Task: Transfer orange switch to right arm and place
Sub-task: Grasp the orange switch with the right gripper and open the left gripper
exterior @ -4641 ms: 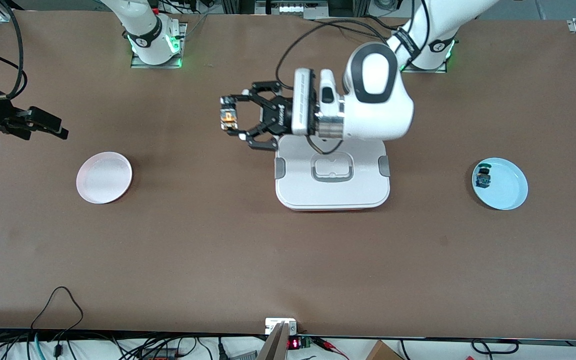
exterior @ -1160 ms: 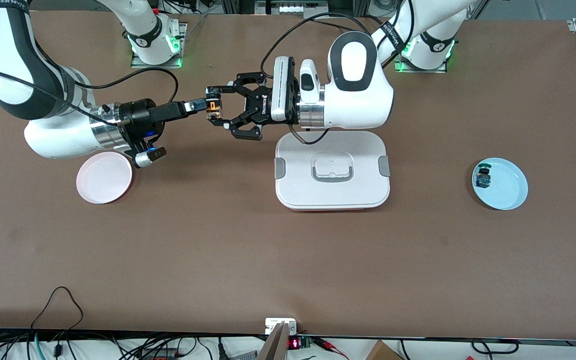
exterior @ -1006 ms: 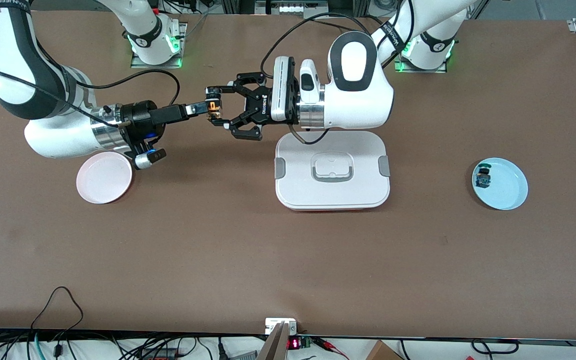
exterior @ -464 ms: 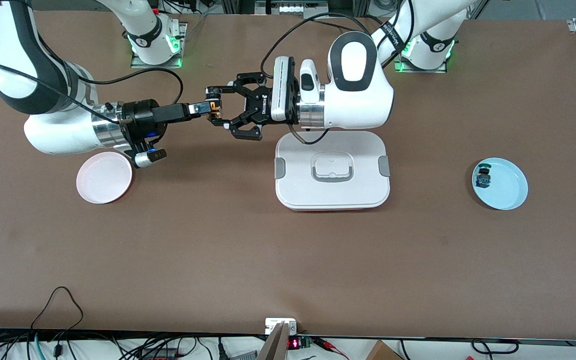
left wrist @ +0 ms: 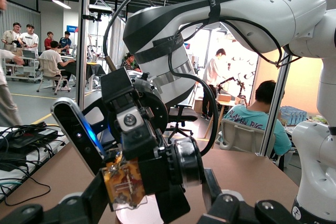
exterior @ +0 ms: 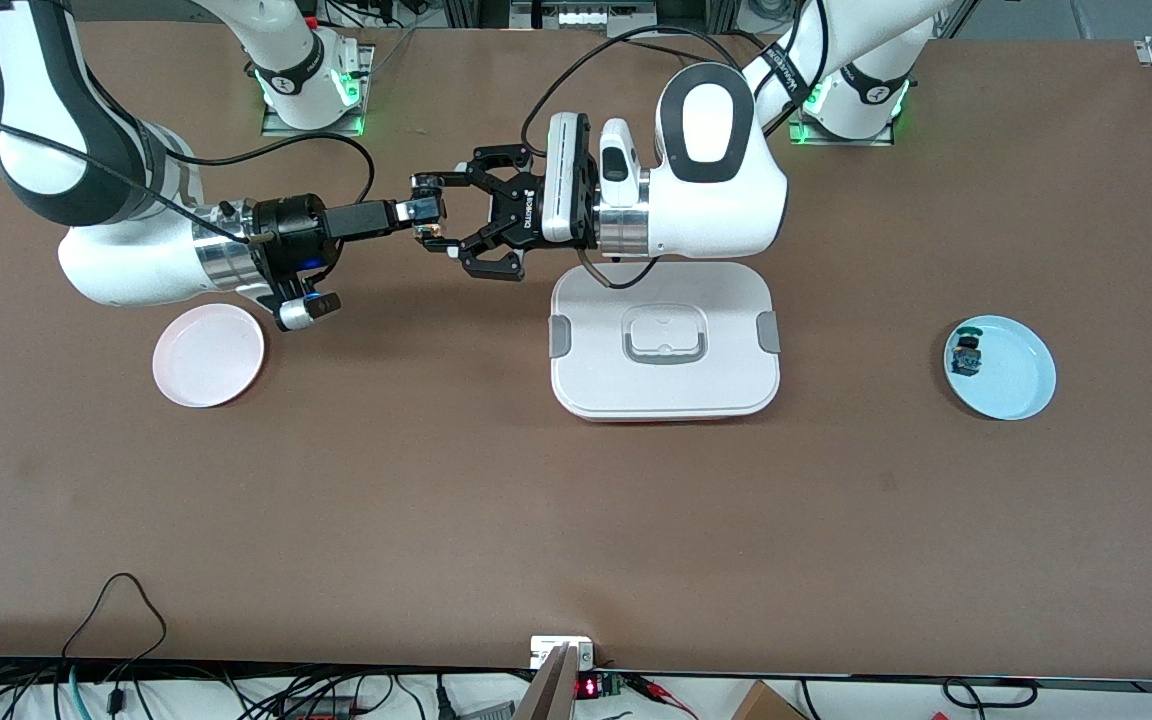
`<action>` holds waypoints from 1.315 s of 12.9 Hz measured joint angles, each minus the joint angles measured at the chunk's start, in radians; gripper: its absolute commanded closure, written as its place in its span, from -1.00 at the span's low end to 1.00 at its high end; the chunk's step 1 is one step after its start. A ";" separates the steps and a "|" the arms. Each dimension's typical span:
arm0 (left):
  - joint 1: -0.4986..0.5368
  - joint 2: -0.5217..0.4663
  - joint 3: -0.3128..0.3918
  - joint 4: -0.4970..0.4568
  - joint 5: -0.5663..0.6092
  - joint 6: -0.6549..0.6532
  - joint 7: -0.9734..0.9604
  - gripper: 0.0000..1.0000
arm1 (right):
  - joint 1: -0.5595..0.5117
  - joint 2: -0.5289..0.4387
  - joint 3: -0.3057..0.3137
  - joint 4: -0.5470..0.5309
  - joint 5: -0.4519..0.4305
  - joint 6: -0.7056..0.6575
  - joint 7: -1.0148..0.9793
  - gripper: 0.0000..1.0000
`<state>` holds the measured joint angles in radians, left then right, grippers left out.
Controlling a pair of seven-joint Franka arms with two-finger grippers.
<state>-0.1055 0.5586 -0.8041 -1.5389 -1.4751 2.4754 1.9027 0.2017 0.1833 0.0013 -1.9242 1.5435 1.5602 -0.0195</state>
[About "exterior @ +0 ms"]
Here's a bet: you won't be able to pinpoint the light blue round plate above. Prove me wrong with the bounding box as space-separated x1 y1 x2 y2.
943 315 1058 421

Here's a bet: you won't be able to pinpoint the black coiled cable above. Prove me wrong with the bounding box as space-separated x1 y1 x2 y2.
941 678 1042 709

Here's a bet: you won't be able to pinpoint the blue switch with green cap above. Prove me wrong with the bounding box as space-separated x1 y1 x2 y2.
948 330 985 379

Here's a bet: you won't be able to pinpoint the black looped cable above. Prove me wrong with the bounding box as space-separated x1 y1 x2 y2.
61 572 169 666

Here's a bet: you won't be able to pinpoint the red clip wires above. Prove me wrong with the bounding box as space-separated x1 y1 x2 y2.
631 674 702 719

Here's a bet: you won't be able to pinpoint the pink round plate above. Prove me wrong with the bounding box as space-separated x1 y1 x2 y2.
152 303 266 409

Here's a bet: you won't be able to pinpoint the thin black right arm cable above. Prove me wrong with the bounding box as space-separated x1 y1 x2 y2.
0 115 255 246

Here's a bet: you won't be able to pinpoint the small white device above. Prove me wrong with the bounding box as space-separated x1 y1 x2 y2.
530 636 595 669

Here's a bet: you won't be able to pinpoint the grey lit equipment box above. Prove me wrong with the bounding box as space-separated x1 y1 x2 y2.
509 0 659 31

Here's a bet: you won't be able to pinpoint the brown cardboard box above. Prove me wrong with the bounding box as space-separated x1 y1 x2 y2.
731 680 809 720

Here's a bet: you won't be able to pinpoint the white lunch box grey clips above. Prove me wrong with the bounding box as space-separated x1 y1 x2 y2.
548 262 782 423

